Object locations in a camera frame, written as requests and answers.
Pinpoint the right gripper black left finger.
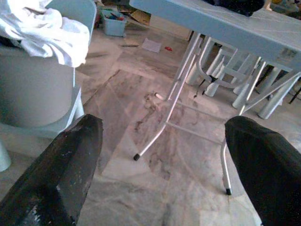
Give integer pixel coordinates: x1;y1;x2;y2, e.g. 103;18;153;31
0;114;103;226

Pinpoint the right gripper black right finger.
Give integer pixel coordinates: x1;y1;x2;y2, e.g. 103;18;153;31
225;116;301;226

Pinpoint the white shirt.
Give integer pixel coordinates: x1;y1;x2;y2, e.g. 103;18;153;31
0;0;91;68

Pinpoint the white plastic stool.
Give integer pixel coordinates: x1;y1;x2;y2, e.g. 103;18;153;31
185;32;250;97
232;55;290;120

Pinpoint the grey round bucket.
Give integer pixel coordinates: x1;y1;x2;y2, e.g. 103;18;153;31
0;44;76;129

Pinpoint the grey folding table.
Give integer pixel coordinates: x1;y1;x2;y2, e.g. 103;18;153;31
129;0;301;196

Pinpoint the blue storage bin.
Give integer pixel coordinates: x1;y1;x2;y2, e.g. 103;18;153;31
100;9;128;37

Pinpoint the grey plastic chair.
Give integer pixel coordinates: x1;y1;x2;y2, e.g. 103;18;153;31
0;0;98;172

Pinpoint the white paper sheet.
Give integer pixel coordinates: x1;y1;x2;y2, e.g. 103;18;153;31
141;38;163;53

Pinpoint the black cloth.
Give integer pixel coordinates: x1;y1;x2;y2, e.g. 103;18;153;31
206;0;267;17

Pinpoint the brown cardboard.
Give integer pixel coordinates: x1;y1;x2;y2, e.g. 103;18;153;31
122;6;151;26

